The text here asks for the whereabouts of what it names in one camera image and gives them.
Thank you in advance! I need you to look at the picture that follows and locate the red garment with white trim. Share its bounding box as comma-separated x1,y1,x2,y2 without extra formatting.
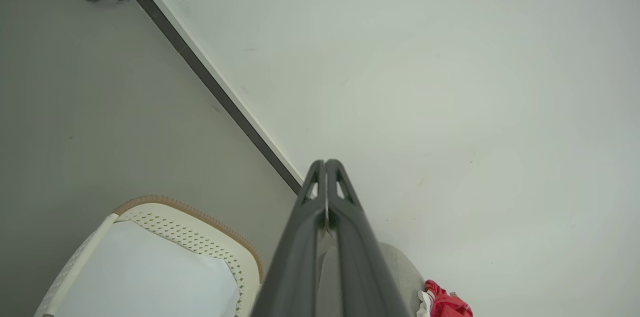
416,279,474,317

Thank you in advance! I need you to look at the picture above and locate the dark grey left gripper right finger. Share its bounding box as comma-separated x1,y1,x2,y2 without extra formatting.
326,159,417,317

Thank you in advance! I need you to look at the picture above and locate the white perforated laundry basket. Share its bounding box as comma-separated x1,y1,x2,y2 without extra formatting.
34,195,265,317

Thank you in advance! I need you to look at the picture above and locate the grey fabric sofa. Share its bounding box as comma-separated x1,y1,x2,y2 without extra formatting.
315,229,427,317

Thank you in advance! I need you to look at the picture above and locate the white and black baseboard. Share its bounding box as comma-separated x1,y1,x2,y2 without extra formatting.
101,0,307,196

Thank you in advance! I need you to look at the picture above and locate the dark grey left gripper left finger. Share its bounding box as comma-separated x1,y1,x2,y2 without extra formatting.
250,159,327,317

